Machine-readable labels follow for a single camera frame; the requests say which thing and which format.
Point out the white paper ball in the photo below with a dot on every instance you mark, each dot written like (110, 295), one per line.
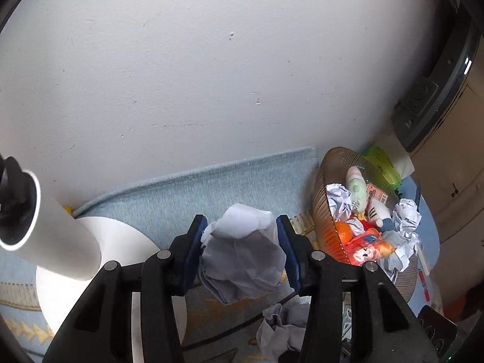
(281, 332)
(242, 257)
(338, 200)

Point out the small pink box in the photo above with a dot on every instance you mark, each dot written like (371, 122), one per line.
(377, 193)

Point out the black monitor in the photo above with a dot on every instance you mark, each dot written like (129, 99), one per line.
(435, 94)

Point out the white blue plush toy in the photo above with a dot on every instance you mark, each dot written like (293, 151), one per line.
(378, 211)

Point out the white desk lamp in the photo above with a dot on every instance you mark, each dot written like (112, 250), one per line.
(60, 242)

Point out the beige cabinet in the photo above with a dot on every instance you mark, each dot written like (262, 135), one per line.
(453, 166)

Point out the blue patterned woven mat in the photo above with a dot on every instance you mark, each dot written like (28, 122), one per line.
(227, 181)

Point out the green tissue pack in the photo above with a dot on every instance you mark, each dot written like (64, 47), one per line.
(382, 166)

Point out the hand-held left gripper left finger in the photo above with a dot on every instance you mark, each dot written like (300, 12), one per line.
(194, 249)

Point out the amber ribbed glass bowl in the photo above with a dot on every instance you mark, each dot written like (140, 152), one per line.
(323, 211)

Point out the small yellow object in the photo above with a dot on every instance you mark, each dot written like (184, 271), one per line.
(69, 211)

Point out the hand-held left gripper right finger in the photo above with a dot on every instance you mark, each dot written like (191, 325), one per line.
(289, 249)

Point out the red pen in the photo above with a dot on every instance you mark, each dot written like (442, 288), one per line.
(423, 283)

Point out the mandarin orange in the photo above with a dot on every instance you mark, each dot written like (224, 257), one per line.
(344, 232)

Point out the pastel plush toy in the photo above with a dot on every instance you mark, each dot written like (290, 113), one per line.
(357, 194)

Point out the red snack packet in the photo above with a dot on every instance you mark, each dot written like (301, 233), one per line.
(365, 249)

